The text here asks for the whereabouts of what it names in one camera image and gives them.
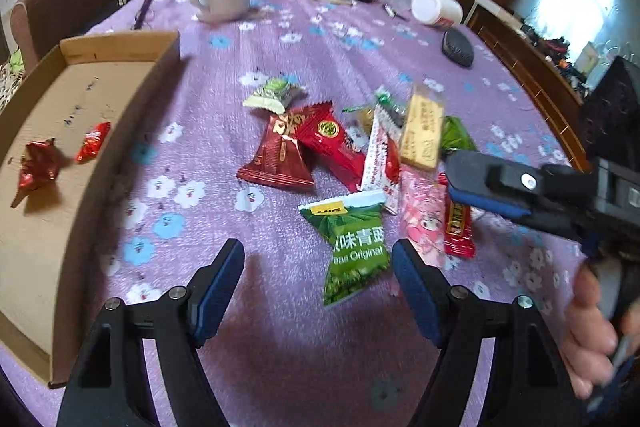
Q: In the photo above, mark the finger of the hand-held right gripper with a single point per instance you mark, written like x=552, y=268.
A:
x=550, y=221
x=500, y=174

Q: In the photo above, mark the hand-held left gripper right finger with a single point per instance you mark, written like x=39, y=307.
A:
x=417, y=297

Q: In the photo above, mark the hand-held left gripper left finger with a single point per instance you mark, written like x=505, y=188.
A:
x=220, y=297

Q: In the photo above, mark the glossy green snack packet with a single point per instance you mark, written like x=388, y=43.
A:
x=457, y=134

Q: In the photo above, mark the red bar packet yellow label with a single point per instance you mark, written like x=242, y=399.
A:
x=457, y=232

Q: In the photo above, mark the green pea snack packet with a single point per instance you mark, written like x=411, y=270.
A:
x=357, y=257

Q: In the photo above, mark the pink cartoon snack packet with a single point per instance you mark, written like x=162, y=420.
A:
x=425, y=217

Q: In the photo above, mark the yellow cracker bar packet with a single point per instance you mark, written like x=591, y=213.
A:
x=422, y=127

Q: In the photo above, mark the white and red snack packet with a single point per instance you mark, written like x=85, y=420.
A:
x=382, y=167

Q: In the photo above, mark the small clear green candy packet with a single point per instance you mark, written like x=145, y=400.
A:
x=390, y=104

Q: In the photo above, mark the clear packet with green ends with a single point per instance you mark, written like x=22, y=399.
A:
x=357, y=127

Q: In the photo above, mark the dark red gold-print packet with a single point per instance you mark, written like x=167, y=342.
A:
x=275, y=157

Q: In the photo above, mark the red packet with gold emblem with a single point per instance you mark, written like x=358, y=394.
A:
x=335, y=147

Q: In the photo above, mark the cardboard tray box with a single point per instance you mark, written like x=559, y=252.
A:
x=65, y=227

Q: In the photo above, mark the small red candy packet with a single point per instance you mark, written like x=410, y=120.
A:
x=92, y=142

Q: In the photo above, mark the light green snack packet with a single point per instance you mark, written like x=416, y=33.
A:
x=272, y=97

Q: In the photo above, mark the person's right hand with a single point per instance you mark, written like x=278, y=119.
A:
x=585, y=337

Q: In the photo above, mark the brown wooden cabinet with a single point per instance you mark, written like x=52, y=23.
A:
x=505, y=42

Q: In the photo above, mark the black oval case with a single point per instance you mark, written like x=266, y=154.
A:
x=457, y=48

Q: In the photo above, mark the white plastic jar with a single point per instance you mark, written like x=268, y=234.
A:
x=430, y=7

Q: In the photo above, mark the small metal pen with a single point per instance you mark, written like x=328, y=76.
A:
x=392, y=11

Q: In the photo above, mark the purple floral tablecloth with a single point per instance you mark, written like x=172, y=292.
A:
x=310, y=57

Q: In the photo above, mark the floral blanket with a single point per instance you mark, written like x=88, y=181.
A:
x=11, y=77

